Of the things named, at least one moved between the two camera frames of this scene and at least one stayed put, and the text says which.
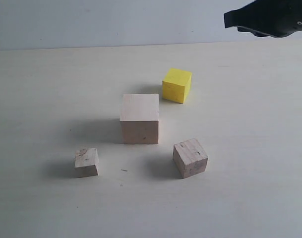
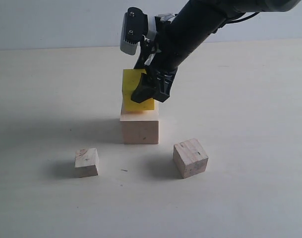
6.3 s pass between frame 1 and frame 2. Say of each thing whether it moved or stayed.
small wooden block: stayed
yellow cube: moved
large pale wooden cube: stayed
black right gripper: moved
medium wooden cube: stayed
